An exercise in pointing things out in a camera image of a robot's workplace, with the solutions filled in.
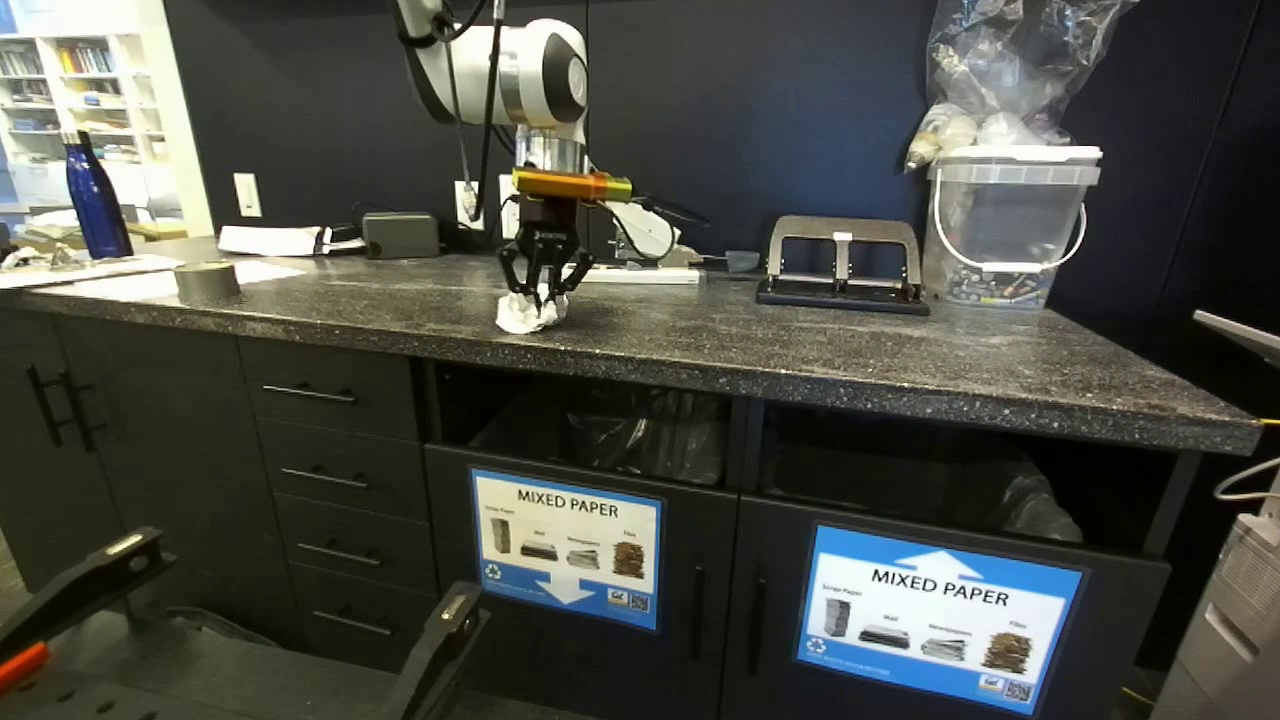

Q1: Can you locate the black box device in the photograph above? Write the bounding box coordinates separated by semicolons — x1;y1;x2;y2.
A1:
359;211;444;266

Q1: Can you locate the white light switch plate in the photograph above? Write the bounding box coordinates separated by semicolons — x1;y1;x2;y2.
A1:
231;173;268;226

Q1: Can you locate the white bookshelf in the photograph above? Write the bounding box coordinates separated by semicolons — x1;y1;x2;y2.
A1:
0;0;217;246

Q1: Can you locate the wide white wall outlet plate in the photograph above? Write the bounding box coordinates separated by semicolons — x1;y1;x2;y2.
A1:
494;173;529;247

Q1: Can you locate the clear plastic container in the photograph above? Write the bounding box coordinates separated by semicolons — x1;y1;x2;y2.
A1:
921;139;1109;311

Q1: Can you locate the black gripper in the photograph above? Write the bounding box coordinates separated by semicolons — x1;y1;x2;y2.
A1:
494;198;617;303

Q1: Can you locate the flat white desk tool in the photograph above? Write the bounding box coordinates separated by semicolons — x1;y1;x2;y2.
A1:
585;262;709;288

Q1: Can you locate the black cart with orange part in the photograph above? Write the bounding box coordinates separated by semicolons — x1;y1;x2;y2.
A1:
0;524;487;720

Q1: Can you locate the narrow white wall outlet plate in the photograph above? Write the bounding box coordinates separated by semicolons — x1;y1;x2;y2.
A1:
450;182;487;235

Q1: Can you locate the slanted blue bin label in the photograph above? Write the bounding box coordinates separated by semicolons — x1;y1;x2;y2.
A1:
796;521;1088;716

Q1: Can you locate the orange cylindrical wrist attachment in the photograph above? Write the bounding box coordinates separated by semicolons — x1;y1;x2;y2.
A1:
510;167;635;209

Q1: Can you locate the narrow black cabinet door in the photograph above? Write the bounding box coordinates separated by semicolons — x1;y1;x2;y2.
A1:
0;311;130;593

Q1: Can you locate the white power strip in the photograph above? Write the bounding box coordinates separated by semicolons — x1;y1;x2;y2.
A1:
217;221;332;266

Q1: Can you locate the black drawer with metal handle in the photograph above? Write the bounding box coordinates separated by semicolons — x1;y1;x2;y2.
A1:
241;340;424;446
272;495;434;593
254;428;432;524
285;573;434;673

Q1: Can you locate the blue water bottle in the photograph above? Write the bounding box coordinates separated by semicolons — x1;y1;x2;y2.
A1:
65;133;139;266

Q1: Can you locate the wide white paper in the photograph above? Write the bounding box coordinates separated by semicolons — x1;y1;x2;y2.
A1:
490;294;574;336

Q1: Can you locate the wide black cabinet door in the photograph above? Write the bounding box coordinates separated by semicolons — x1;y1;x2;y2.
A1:
54;318;292;634

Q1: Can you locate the clear plastic bag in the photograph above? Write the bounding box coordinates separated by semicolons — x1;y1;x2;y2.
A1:
905;0;1144;173

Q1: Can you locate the wide blue bin label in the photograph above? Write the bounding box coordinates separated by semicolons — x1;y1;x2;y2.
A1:
468;466;669;635

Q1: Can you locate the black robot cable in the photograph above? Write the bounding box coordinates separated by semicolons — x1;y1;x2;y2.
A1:
396;0;510;256

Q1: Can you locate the large white paper sheet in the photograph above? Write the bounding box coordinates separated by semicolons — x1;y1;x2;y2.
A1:
53;262;317;307

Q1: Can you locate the white cable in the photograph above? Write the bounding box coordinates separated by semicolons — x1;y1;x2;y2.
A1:
1213;454;1280;509

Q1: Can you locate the printed white paper sheet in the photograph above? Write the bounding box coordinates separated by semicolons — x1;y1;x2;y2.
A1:
0;252;174;288

